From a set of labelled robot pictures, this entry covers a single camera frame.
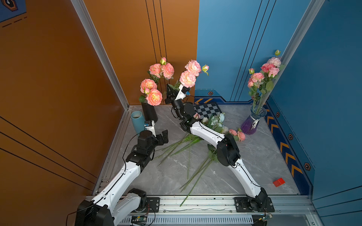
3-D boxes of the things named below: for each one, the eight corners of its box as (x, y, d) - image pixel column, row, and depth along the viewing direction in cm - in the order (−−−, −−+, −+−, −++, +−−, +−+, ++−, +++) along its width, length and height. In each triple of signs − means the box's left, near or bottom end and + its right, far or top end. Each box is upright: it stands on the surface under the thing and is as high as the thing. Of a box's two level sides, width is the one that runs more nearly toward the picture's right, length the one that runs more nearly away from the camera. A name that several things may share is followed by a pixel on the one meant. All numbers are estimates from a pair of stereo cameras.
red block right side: (274, 188, 81) (280, 185, 76) (271, 182, 83) (276, 179, 78) (280, 185, 82) (286, 182, 77) (276, 180, 83) (282, 177, 79)
